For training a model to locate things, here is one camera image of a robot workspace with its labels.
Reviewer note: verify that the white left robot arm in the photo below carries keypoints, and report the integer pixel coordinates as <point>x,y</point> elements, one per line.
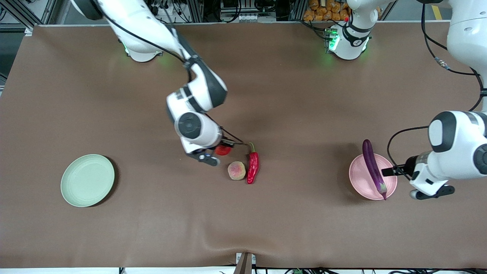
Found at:
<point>456,152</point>

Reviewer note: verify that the metal table edge bracket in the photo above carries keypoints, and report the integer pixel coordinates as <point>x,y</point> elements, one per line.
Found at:
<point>244,264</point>

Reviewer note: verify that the green round plate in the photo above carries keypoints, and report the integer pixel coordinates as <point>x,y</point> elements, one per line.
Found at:
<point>87,180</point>

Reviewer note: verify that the orange snack bags pile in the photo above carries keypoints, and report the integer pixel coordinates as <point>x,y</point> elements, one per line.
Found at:
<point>317,13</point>

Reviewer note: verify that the purple eggplant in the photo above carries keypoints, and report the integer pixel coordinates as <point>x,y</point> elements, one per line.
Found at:
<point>371,163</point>

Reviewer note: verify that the red chili pepper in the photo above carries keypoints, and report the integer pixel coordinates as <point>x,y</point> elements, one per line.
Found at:
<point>252,167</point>

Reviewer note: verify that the metal equipment rack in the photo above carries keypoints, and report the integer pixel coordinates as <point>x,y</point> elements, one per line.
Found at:
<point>213,9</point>

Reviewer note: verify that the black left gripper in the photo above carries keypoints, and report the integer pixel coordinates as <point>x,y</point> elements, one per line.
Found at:
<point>408,166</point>

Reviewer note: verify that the red pomegranate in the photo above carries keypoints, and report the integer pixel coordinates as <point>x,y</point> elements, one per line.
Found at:
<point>222,151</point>

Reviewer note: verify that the aluminium frame post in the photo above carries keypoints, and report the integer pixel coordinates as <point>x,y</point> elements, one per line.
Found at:
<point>17,11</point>

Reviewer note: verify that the white power strip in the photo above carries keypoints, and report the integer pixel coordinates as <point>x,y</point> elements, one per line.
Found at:
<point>163,9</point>

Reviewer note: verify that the pink yellow peach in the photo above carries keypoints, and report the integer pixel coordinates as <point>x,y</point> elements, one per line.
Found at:
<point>236,170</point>

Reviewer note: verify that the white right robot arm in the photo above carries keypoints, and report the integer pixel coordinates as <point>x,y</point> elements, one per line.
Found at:
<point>205,131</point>

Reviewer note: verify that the pink round plate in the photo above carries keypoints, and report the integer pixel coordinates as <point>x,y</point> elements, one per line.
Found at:
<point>361,179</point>

